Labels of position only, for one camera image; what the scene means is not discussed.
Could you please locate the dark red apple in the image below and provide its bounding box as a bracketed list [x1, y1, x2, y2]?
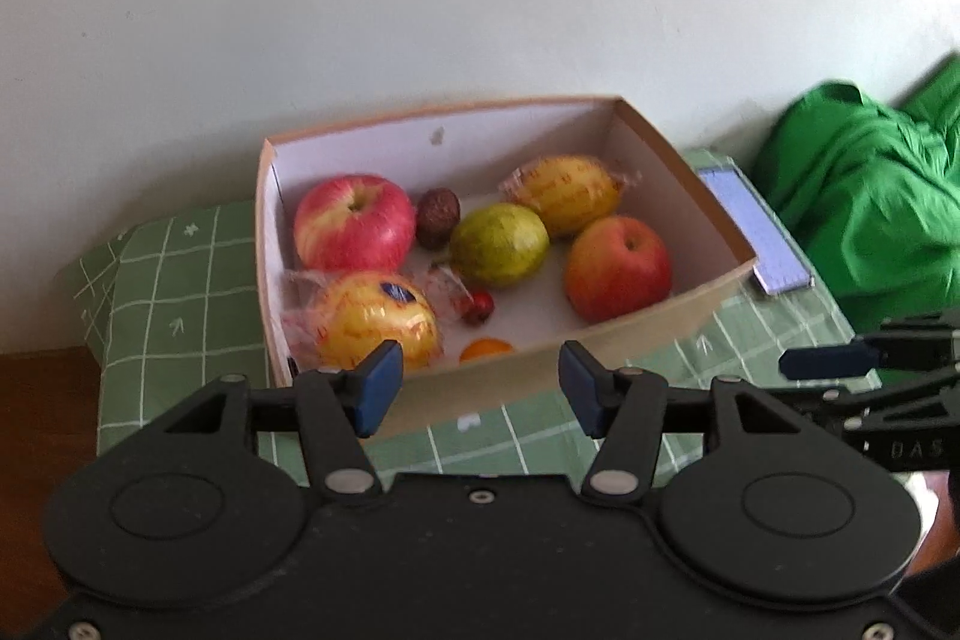
[564, 215, 674, 324]

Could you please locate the orange mandarin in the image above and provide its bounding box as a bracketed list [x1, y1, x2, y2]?
[459, 337, 517, 363]

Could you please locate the green pear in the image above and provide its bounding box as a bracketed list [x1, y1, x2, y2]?
[448, 203, 552, 289]

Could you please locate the brown wooden furniture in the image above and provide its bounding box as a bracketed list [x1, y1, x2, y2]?
[0, 346, 106, 483]

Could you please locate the green checked tablecloth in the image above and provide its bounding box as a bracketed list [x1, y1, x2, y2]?
[56, 149, 882, 487]

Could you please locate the green cloth garment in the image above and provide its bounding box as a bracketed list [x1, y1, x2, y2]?
[750, 51, 960, 390]

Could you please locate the large plastic-wrapped lemon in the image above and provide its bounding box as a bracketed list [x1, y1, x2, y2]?
[499, 155, 638, 238]

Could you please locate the brown cardboard box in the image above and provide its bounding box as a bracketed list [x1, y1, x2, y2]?
[253, 95, 758, 438]

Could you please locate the brown dried jujube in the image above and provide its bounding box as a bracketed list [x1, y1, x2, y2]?
[415, 188, 462, 251]

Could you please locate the wrapped yellow apple front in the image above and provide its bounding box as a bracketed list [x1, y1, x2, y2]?
[281, 269, 473, 375]

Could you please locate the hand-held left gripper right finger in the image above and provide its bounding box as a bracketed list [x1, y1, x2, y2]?
[559, 340, 800, 506]

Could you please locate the pink-red striped apple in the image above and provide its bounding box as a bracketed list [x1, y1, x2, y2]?
[292, 173, 417, 272]

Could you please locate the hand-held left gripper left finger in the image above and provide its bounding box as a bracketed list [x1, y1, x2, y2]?
[161, 340, 406, 504]

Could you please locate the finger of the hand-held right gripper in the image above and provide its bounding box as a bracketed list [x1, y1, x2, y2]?
[765, 381, 960, 432]
[778, 314, 960, 382]

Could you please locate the smartphone with clear case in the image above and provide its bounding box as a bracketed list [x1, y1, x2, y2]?
[694, 166, 815, 296]

